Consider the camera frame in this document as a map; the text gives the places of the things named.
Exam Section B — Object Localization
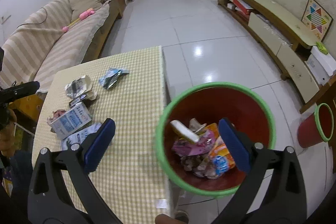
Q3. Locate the pinkish brown wrapper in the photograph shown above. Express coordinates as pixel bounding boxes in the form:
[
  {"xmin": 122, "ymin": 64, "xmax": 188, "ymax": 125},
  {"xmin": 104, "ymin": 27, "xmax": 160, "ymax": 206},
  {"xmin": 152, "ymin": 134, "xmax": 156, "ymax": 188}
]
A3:
[{"xmin": 47, "ymin": 109, "xmax": 66, "ymax": 125}]

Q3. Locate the dark brown box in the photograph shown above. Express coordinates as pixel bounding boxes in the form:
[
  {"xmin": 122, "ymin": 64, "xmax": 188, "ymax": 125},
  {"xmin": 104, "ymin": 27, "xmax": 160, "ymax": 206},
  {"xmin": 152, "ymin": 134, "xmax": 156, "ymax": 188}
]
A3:
[{"xmin": 69, "ymin": 98, "xmax": 82, "ymax": 108}]

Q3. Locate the blue white toothpaste box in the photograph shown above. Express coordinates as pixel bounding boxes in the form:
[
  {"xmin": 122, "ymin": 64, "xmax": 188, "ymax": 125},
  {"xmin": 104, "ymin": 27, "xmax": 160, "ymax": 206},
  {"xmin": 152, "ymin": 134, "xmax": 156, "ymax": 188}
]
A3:
[{"xmin": 61, "ymin": 123, "xmax": 102, "ymax": 151}]

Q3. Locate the orange plastic snack bag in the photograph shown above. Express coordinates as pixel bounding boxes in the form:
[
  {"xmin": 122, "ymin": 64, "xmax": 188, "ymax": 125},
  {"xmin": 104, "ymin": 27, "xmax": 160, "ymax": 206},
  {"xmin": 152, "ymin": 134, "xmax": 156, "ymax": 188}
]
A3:
[{"xmin": 206, "ymin": 123, "xmax": 236, "ymax": 179}]

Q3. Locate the pink plastic bag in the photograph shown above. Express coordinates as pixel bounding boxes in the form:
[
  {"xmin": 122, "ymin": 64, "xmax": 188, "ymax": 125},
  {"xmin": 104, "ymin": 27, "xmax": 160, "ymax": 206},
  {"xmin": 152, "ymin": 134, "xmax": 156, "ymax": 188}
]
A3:
[{"xmin": 172, "ymin": 134, "xmax": 216, "ymax": 157}]

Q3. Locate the blue silver foil wrapper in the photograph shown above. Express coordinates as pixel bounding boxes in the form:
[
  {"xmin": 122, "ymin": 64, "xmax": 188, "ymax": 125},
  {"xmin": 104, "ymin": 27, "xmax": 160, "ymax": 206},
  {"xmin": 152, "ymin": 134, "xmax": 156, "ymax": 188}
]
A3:
[{"xmin": 98, "ymin": 68, "xmax": 129, "ymax": 89}]

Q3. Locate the yellow white package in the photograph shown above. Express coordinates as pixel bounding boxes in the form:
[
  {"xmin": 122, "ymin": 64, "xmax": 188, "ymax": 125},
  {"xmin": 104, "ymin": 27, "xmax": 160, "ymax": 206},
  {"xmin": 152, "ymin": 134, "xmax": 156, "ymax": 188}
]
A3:
[{"xmin": 170, "ymin": 120, "xmax": 200, "ymax": 143}]

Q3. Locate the person left hand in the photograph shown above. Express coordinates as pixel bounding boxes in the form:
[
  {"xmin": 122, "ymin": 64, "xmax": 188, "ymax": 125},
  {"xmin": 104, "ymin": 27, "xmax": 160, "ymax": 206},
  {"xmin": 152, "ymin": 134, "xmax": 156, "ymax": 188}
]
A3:
[{"xmin": 0, "ymin": 109, "xmax": 17, "ymax": 157}]

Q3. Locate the beige striped sofa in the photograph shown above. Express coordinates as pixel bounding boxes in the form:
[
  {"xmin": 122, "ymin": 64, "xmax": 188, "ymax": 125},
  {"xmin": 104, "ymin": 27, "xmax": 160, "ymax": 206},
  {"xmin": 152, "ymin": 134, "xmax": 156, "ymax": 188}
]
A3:
[{"xmin": 1, "ymin": 0, "xmax": 121, "ymax": 93}]

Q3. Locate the small red bin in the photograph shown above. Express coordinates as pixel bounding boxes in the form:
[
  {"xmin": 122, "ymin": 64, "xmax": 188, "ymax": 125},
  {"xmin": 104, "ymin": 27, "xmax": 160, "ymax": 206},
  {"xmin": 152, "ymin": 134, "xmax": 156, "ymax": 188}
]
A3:
[{"xmin": 297, "ymin": 103, "xmax": 334, "ymax": 148}]

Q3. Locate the red bin green rim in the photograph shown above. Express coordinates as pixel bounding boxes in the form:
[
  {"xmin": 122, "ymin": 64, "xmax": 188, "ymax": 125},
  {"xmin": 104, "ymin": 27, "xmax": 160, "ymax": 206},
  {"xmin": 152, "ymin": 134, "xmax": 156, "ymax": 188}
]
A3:
[{"xmin": 154, "ymin": 81, "xmax": 277, "ymax": 198}]

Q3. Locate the pink toy wand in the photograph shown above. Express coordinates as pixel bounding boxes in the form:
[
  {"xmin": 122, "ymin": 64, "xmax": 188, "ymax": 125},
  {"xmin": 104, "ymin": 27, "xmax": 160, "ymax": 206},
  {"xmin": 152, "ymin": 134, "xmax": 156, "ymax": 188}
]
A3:
[{"xmin": 62, "ymin": 8, "xmax": 95, "ymax": 32}]

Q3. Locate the green checkered tablecloth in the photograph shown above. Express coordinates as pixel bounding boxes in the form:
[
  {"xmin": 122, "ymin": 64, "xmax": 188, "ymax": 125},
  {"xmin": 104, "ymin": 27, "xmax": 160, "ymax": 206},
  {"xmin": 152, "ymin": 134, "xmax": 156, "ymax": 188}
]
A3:
[{"xmin": 32, "ymin": 47, "xmax": 169, "ymax": 223}]

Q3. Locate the beige sofa cushion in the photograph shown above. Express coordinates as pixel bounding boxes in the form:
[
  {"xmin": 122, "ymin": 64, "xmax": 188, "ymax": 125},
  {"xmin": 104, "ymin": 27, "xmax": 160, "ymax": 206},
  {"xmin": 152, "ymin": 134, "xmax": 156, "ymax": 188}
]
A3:
[{"xmin": 69, "ymin": 0, "xmax": 102, "ymax": 22}]

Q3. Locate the long wooden tv cabinet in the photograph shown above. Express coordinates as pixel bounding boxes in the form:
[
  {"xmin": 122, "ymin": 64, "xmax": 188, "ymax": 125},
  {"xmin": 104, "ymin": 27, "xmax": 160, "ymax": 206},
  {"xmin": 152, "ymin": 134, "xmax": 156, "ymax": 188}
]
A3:
[{"xmin": 218, "ymin": 0, "xmax": 335, "ymax": 113}]

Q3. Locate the chinese checkers board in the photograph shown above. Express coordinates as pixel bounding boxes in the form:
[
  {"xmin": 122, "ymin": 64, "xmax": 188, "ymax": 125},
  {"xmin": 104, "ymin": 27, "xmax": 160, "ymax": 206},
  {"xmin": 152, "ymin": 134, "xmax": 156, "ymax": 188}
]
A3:
[{"xmin": 301, "ymin": 0, "xmax": 333, "ymax": 42}]

